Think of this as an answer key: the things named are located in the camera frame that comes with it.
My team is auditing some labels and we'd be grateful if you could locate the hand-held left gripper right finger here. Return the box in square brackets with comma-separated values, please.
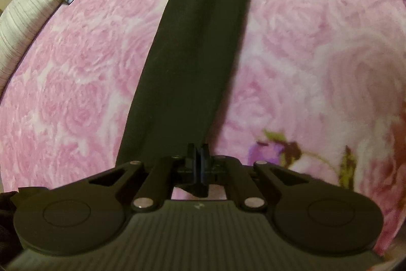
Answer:
[199, 144, 352, 212]

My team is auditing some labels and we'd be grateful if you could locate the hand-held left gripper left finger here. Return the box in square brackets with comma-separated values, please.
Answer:
[51, 143, 200, 212]

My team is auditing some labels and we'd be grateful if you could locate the dark green long-sleeve shirt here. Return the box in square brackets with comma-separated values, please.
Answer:
[116, 0, 406, 165]

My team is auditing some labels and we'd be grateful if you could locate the pink rose blanket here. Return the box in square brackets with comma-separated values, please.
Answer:
[0, 0, 406, 259]

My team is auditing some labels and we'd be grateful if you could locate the white ribbed quilt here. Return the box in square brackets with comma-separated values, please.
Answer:
[0, 0, 127, 94]

